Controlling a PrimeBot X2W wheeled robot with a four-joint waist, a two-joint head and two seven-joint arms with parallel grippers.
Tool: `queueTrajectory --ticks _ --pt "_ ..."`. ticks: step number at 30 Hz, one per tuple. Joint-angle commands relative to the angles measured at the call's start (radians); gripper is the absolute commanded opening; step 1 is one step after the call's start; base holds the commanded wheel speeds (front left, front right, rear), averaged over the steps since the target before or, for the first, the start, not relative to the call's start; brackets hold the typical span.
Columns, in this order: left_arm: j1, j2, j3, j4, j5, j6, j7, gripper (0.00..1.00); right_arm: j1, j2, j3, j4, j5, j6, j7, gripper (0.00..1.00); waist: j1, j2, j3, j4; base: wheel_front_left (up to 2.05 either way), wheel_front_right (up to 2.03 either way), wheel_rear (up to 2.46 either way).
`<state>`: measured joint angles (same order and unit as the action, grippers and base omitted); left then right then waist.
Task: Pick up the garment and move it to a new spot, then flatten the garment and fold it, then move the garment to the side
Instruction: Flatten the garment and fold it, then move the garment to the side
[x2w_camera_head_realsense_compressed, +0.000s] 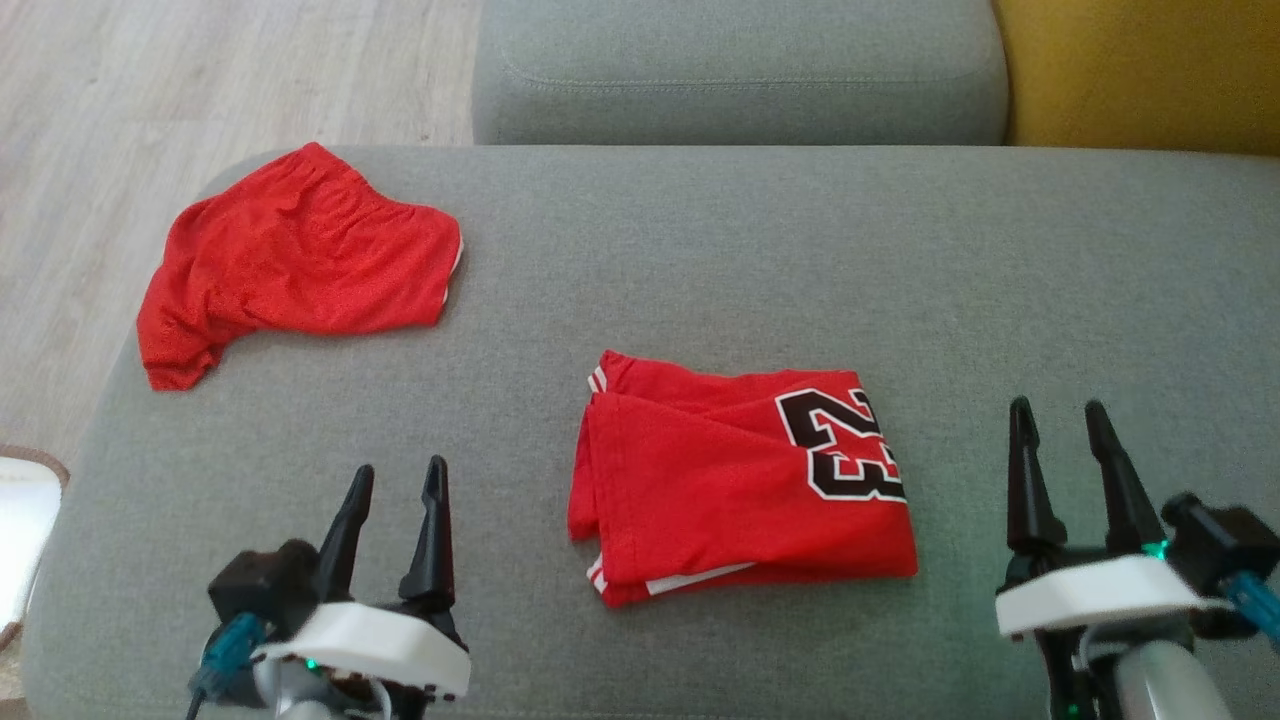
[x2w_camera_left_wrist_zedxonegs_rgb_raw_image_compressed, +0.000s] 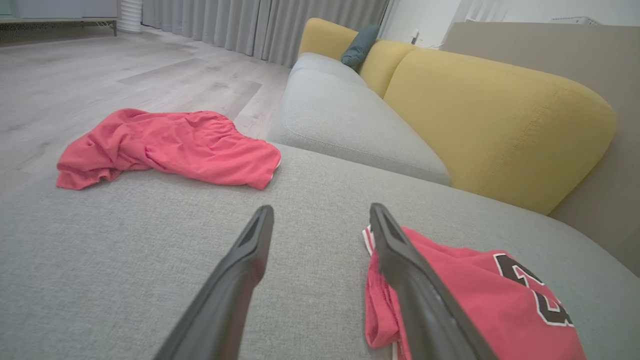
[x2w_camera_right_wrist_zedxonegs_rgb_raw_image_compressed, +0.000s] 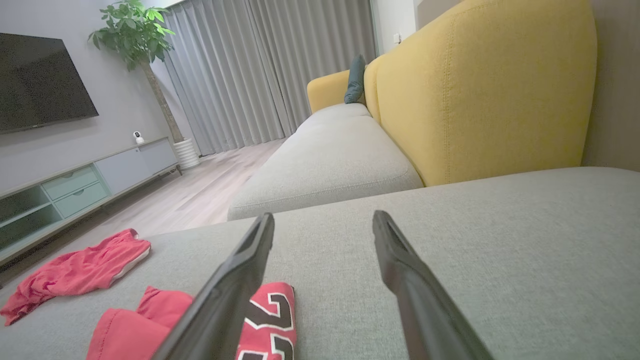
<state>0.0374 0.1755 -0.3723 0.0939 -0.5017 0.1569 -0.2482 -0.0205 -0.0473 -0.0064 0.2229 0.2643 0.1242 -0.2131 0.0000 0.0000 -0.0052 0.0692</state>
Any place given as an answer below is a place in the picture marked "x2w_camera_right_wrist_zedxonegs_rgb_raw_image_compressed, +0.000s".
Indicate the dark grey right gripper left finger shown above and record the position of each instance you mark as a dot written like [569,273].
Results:
[225,305]

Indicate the green potted tree plant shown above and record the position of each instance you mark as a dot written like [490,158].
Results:
[132,32]

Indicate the yellow sofa backrest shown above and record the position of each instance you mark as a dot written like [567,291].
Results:
[490,90]

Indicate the small white security camera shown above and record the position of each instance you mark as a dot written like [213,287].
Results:
[138,137]

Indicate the grey pleated curtain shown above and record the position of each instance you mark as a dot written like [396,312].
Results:
[250,65]

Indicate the white wall switch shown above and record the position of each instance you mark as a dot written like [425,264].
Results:
[397,39]

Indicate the teal throw cushion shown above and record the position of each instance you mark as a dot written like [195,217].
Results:
[356,80]

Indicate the grey low television cabinet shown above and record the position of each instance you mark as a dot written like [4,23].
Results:
[120,167]

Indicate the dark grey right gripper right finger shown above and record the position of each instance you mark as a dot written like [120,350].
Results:
[425,310]

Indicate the yellow sofa armrest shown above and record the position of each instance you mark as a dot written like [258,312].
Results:
[325,90]

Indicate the red jersey white sleeves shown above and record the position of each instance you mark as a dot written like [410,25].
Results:
[125,335]

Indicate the grey sofa seat cushion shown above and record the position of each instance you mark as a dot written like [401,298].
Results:
[325,170]

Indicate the red shorts white stripe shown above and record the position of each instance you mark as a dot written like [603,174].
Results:
[75,272]

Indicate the black flat television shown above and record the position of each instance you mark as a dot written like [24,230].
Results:
[40,85]

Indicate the grey and yellow sofa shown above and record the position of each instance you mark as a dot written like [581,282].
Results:
[525,260]

